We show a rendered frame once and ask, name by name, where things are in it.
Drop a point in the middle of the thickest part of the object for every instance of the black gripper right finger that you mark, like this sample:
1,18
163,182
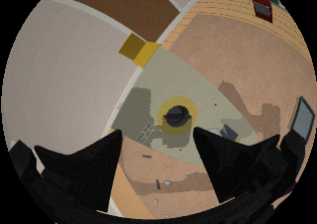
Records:
228,162

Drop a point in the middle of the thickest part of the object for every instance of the grey panel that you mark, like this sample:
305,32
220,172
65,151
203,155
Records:
169,98

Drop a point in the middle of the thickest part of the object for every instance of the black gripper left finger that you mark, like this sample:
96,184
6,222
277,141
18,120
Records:
91,170

